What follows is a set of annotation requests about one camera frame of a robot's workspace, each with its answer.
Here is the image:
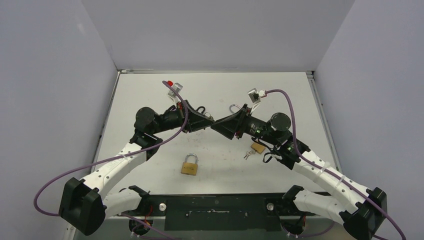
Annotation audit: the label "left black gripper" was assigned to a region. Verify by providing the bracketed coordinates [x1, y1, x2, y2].
[151, 99, 215, 135]

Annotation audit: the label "black padlock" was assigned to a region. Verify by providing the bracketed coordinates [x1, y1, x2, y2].
[196, 106, 206, 116]

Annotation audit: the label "brass padlock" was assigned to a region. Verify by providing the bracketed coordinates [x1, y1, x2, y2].
[250, 142, 266, 154]
[180, 153, 199, 176]
[228, 104, 241, 114]

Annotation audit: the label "keys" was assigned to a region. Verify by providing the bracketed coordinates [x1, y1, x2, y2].
[243, 149, 256, 160]
[204, 112, 214, 121]

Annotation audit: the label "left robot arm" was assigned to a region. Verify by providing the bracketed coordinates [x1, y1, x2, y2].
[59, 100, 215, 236]

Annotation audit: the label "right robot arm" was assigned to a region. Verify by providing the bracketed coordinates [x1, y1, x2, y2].
[211, 105, 388, 240]

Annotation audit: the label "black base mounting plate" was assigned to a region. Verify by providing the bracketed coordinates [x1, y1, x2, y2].
[127, 193, 311, 232]

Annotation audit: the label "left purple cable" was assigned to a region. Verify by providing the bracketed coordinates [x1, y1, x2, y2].
[33, 80, 190, 240]

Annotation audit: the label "purple cable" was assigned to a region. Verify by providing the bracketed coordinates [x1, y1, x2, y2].
[33, 80, 190, 240]
[263, 88, 407, 240]

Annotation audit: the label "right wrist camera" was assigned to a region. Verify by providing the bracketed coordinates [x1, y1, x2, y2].
[247, 88, 267, 113]

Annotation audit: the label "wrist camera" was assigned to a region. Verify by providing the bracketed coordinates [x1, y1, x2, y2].
[247, 88, 267, 113]
[166, 80, 183, 104]

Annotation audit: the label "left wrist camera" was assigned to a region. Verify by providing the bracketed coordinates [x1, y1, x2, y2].
[166, 80, 183, 104]

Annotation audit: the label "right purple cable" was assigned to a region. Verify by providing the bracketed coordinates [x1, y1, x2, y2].
[263, 88, 407, 240]

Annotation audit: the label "aluminium frame rail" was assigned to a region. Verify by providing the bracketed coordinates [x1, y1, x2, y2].
[119, 68, 314, 74]

